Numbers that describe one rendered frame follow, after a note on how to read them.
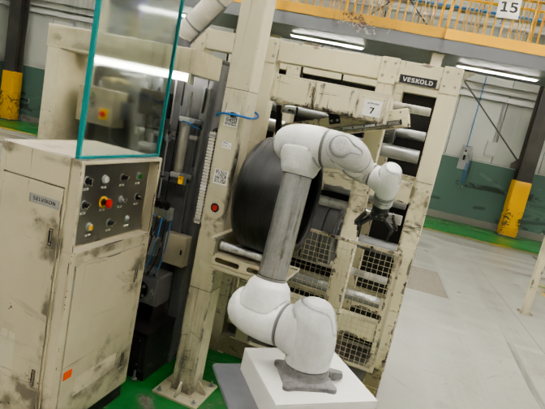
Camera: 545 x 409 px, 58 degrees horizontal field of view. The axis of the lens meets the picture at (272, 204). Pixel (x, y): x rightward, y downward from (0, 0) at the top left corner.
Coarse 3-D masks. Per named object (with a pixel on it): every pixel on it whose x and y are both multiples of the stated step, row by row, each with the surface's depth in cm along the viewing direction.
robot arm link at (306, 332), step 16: (304, 304) 160; (320, 304) 161; (288, 320) 161; (304, 320) 158; (320, 320) 157; (336, 320) 163; (288, 336) 160; (304, 336) 157; (320, 336) 157; (336, 336) 162; (288, 352) 161; (304, 352) 158; (320, 352) 158; (304, 368) 159; (320, 368) 160
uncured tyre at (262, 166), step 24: (264, 144) 231; (264, 168) 222; (240, 192) 223; (264, 192) 219; (312, 192) 268; (240, 216) 225; (264, 216) 220; (312, 216) 262; (240, 240) 236; (264, 240) 227
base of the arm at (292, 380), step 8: (280, 360) 173; (280, 368) 167; (288, 368) 162; (280, 376) 165; (288, 376) 162; (296, 376) 160; (304, 376) 159; (312, 376) 159; (320, 376) 160; (328, 376) 166; (336, 376) 168; (288, 384) 158; (296, 384) 159; (304, 384) 159; (312, 384) 160; (320, 384) 161; (328, 384) 162; (320, 392) 160; (328, 392) 160; (336, 392) 161
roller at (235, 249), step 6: (222, 246) 243; (228, 246) 242; (234, 246) 242; (240, 246) 242; (234, 252) 241; (240, 252) 240; (246, 252) 239; (252, 252) 238; (258, 252) 238; (252, 258) 238; (258, 258) 237
